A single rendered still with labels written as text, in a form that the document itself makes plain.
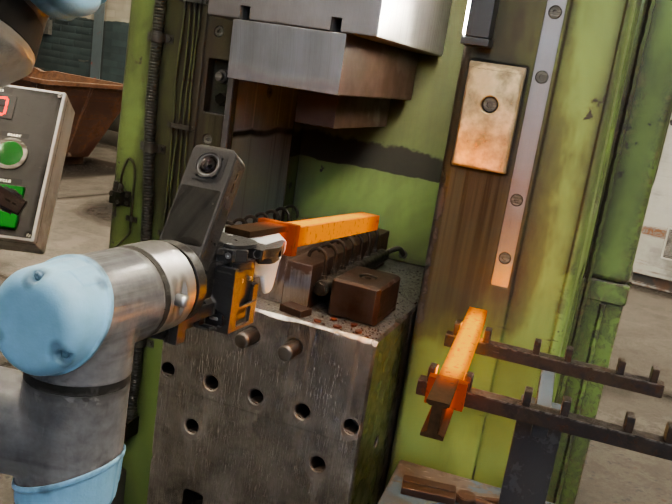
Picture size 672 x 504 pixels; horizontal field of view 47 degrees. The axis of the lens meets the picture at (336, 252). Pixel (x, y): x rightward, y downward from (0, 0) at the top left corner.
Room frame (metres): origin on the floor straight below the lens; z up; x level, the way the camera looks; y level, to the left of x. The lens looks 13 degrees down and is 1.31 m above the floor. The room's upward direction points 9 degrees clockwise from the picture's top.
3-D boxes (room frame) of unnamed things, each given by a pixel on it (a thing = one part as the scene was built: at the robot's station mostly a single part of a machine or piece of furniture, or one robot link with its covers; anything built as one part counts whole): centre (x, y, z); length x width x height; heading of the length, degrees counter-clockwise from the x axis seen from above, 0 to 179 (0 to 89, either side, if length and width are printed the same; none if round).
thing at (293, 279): (1.46, 0.06, 0.96); 0.42 x 0.20 x 0.09; 160
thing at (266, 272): (0.76, 0.07, 1.11); 0.09 x 0.03 x 0.06; 158
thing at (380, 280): (1.26, -0.06, 0.95); 0.12 x 0.08 x 0.06; 160
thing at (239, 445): (1.45, 0.00, 0.69); 0.56 x 0.38 x 0.45; 160
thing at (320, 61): (1.46, 0.06, 1.32); 0.42 x 0.20 x 0.10; 160
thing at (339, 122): (1.49, 0.02, 1.24); 0.30 x 0.07 x 0.06; 160
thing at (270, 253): (0.72, 0.08, 1.13); 0.09 x 0.05 x 0.02; 158
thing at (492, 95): (1.28, -0.21, 1.27); 0.09 x 0.02 x 0.17; 70
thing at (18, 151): (1.30, 0.58, 1.09); 0.05 x 0.03 x 0.04; 70
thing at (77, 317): (0.52, 0.17, 1.12); 0.11 x 0.08 x 0.09; 161
